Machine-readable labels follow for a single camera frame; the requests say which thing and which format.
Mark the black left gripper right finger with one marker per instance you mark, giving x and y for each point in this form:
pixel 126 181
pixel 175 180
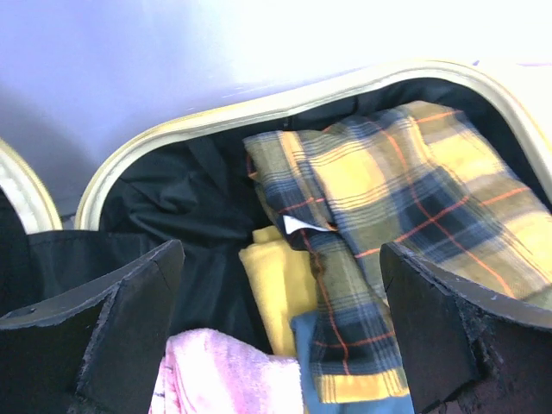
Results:
pixel 465 348

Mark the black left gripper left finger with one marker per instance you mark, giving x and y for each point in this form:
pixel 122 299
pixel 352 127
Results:
pixel 95 348

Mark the pink towel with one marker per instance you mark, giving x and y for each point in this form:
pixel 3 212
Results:
pixel 206 371

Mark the grey-blue t-shirt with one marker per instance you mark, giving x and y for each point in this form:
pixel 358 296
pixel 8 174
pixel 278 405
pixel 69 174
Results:
pixel 373 393

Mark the yellow plaid shirt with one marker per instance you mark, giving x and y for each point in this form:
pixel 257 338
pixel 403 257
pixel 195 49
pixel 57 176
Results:
pixel 420 175

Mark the yellow garment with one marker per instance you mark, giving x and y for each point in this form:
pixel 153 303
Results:
pixel 283 286

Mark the pale yellow open suitcase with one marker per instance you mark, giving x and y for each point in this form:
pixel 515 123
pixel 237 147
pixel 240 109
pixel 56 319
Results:
pixel 186 179

